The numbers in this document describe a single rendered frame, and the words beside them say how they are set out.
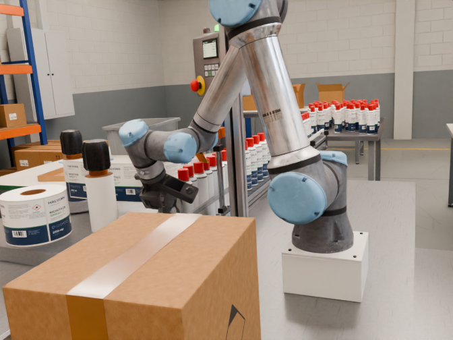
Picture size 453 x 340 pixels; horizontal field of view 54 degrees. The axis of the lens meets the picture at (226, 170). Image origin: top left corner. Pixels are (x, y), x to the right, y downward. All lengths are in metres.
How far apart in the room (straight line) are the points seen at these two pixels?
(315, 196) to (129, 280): 0.46
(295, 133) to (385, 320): 0.44
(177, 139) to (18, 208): 0.60
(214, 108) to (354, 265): 0.50
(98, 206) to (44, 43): 5.44
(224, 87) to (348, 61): 7.74
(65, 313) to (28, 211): 0.91
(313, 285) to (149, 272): 0.59
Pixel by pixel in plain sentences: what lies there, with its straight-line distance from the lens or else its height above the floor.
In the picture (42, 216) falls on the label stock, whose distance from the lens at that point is 1.47.
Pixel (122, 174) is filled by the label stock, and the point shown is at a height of 1.02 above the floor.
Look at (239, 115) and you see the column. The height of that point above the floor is 1.23.
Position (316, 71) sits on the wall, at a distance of 8.91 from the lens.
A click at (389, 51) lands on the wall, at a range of 8.76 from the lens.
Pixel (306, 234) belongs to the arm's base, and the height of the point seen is 0.97.
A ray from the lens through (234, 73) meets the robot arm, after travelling 1.11.
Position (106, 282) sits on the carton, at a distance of 0.56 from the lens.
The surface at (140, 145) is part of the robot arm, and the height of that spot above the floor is 1.20.
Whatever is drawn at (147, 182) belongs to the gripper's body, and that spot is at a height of 1.08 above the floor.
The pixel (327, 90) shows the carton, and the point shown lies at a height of 1.04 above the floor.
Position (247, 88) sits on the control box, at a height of 1.31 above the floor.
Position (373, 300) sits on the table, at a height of 0.83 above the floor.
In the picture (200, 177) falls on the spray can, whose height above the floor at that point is 1.04.
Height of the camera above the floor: 1.35
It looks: 12 degrees down
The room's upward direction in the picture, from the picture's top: 4 degrees counter-clockwise
